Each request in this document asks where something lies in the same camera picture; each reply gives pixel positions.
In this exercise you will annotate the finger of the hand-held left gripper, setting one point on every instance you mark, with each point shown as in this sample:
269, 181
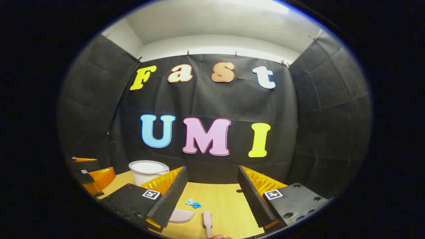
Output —
104, 177
86, 165

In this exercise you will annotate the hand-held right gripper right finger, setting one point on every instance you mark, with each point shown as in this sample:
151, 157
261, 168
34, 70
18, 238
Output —
254, 199

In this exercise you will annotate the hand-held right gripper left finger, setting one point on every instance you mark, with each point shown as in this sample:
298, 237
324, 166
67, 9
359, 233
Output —
169, 199

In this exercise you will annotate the wooden desktop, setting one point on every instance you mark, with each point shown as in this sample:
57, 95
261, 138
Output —
222, 199

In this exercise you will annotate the blue paper trash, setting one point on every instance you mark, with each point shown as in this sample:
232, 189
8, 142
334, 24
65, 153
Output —
193, 203

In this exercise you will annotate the white ribbed garbage bin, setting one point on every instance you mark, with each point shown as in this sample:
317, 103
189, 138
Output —
146, 172

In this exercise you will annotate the pale pink small broom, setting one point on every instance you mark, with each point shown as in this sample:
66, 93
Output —
207, 220

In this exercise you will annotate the pale pink dustpan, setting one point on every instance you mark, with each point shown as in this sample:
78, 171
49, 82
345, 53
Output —
182, 215

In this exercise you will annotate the black quilted partition panel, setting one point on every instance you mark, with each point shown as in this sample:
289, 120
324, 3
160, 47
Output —
332, 116
93, 99

